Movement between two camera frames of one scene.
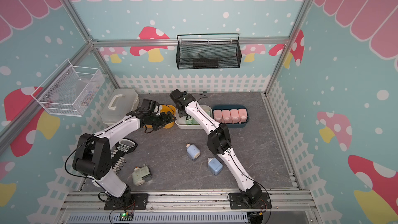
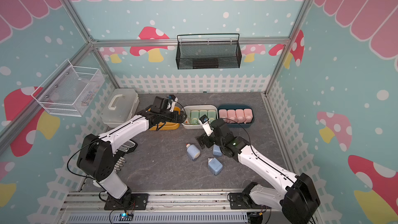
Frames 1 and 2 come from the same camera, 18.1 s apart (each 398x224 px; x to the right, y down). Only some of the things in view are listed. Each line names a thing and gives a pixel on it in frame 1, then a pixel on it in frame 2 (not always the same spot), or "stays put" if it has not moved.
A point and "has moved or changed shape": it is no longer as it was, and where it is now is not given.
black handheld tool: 126,145 stays put
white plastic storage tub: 182,123 has moved or changed shape
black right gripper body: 181,114 -> 210,140
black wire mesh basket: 204,51 stays put
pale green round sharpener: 141,175 has moved or changed shape
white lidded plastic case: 119,102 stays put
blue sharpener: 214,166 stays put
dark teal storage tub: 225,107 has moved or changed shape
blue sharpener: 193,151 stays put
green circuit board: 125,217 stays put
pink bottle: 243,114 has moved or changed shape
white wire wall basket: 70,90 stays put
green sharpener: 191,122 stays put
